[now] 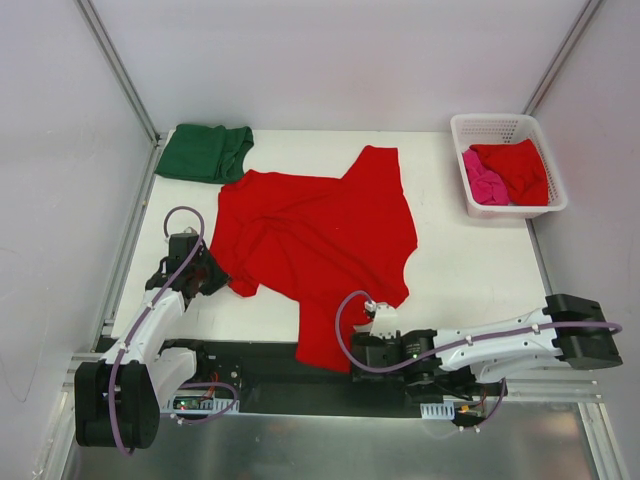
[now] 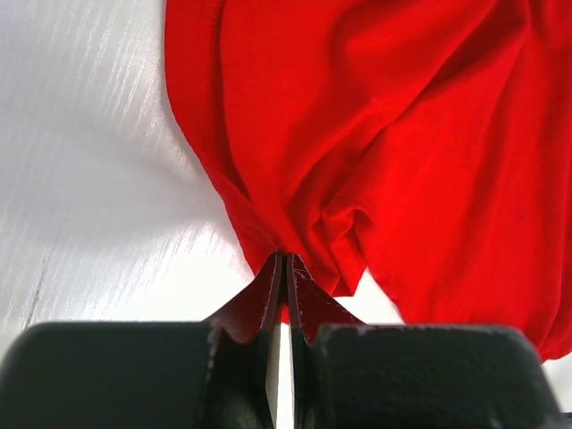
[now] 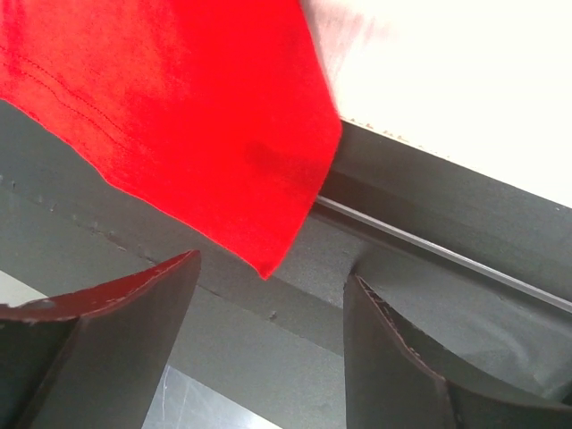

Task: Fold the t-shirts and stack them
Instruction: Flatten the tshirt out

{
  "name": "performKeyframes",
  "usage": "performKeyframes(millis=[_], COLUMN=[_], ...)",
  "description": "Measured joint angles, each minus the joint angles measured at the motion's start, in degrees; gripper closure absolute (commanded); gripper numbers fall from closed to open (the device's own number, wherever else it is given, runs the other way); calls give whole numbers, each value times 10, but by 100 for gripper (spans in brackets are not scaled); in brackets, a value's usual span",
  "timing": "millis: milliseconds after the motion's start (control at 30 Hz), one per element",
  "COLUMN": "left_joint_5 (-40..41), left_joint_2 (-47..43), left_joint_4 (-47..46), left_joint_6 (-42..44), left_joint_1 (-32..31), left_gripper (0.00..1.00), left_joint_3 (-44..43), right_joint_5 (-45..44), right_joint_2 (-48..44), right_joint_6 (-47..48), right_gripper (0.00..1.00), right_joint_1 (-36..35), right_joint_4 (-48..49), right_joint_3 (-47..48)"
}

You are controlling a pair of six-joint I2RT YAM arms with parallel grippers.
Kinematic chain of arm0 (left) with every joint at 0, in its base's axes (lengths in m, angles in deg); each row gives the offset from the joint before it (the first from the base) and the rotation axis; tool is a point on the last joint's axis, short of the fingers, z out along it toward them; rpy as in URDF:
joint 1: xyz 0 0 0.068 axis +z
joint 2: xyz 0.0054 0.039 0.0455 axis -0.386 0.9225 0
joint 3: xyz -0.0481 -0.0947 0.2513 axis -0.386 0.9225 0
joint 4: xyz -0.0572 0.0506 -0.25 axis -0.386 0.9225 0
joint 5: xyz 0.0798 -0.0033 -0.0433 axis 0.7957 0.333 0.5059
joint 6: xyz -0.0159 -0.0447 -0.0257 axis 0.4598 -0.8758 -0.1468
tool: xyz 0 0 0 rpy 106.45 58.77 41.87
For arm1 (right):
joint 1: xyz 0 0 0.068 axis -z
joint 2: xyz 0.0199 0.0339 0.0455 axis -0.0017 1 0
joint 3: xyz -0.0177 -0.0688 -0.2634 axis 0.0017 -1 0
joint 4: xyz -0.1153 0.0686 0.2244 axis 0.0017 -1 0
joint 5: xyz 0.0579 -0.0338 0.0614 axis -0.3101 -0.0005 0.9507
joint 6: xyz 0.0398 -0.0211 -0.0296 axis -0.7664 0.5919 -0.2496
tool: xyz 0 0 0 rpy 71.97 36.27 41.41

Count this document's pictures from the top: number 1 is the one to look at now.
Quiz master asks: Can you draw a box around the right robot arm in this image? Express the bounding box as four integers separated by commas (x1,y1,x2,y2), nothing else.
339,294,623,404

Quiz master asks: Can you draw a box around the left aluminium frame post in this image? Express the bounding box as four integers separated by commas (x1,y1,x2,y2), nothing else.
74,0,162,146

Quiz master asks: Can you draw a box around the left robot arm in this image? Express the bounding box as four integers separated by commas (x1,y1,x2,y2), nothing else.
74,230,229,452

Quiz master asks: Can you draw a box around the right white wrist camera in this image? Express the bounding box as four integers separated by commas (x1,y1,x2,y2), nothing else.
360,300,399,339

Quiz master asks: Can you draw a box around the aluminium frame post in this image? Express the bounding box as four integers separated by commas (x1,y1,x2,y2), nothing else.
522,0,607,116
74,0,162,146

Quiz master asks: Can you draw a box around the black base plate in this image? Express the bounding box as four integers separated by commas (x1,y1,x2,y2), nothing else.
162,339,500,418

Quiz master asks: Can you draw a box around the white plastic basket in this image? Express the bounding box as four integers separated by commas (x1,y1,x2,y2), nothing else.
450,114,568,219

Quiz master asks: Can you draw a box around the pink t shirt in basket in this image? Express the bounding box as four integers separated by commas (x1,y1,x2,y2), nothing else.
463,150,510,206

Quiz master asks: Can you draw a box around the white cable duct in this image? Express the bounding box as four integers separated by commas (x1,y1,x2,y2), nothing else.
160,395,240,416
420,400,456,421

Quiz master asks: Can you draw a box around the folded green t shirt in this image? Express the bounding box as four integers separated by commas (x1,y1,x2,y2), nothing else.
155,124,254,185

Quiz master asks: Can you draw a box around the right white cable duct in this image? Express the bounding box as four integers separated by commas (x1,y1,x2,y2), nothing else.
420,400,456,421

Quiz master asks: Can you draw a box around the left white cable duct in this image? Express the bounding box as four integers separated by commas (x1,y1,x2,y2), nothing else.
160,395,240,416

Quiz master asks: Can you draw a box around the right aluminium frame post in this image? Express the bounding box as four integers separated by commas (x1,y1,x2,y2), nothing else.
522,0,607,116

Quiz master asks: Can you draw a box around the red t shirt in basket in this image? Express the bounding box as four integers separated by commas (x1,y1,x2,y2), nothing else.
470,139,549,207

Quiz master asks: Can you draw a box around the red t shirt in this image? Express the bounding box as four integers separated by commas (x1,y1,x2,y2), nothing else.
470,139,549,207
210,146,418,373

